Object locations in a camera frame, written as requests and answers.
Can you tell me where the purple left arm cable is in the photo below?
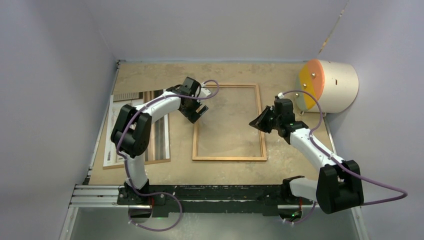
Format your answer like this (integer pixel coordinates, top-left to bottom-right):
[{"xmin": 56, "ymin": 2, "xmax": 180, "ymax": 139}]
[{"xmin": 114, "ymin": 79, "xmax": 220, "ymax": 232}]

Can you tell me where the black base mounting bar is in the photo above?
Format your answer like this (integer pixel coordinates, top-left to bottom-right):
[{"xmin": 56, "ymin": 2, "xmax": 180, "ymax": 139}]
[{"xmin": 116, "ymin": 184, "xmax": 312, "ymax": 218}]

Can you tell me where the wooden picture frame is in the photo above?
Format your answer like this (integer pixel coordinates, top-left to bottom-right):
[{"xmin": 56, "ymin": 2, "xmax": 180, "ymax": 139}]
[{"xmin": 192, "ymin": 83, "xmax": 267, "ymax": 162}]

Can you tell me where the cream cylinder with coloured lid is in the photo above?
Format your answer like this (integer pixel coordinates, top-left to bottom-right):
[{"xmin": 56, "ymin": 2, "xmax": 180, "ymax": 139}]
[{"xmin": 294, "ymin": 59, "xmax": 359, "ymax": 114}]

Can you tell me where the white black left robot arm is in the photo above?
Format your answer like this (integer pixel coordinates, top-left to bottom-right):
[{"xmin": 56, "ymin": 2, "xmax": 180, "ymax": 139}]
[{"xmin": 110, "ymin": 77, "xmax": 218, "ymax": 205}]

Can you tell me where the aluminium rail frame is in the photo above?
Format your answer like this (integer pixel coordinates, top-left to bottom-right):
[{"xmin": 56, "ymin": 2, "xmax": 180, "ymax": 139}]
[{"xmin": 60, "ymin": 185, "xmax": 368, "ymax": 240}]

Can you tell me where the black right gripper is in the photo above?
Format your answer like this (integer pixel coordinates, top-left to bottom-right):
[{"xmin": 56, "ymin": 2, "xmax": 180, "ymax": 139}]
[{"xmin": 249, "ymin": 105, "xmax": 282, "ymax": 134}]

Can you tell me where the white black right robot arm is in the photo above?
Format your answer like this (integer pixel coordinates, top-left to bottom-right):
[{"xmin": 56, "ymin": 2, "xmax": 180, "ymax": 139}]
[{"xmin": 249, "ymin": 98, "xmax": 364, "ymax": 214}]

